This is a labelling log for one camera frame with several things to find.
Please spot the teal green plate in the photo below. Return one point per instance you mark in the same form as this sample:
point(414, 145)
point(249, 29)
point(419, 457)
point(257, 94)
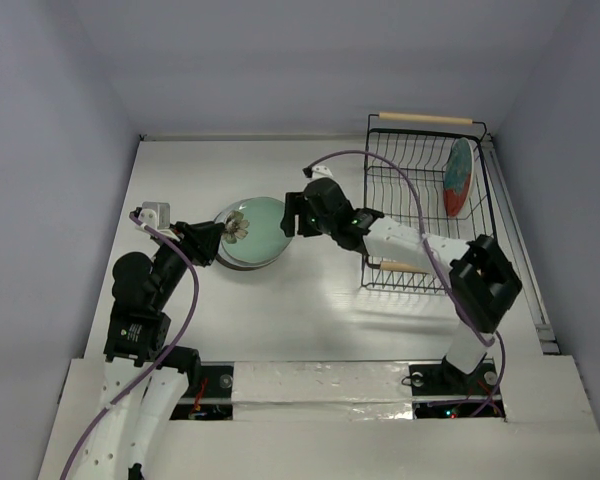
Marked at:
point(252, 229)

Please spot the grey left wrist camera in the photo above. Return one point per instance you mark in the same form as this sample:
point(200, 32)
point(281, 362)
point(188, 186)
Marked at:
point(155, 215)

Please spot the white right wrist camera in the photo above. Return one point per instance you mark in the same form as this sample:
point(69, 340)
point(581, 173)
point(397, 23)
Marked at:
point(315, 172)

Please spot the black wire dish rack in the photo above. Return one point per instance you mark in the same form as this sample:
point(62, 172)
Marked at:
point(421, 146)

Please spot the teal and red plate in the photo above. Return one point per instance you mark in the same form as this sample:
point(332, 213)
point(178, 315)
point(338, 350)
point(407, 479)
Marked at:
point(459, 176)

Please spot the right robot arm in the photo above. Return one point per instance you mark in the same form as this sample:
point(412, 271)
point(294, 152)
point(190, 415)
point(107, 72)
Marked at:
point(476, 275)

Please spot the dark reindeer plate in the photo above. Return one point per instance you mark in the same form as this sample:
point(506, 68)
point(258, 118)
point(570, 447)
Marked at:
point(243, 268)

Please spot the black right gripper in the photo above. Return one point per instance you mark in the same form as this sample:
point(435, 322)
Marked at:
point(300, 214)

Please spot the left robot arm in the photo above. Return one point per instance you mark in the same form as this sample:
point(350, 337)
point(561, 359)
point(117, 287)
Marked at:
point(145, 375)

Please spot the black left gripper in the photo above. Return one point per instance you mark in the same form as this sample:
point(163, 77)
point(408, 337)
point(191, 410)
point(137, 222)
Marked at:
point(200, 238)

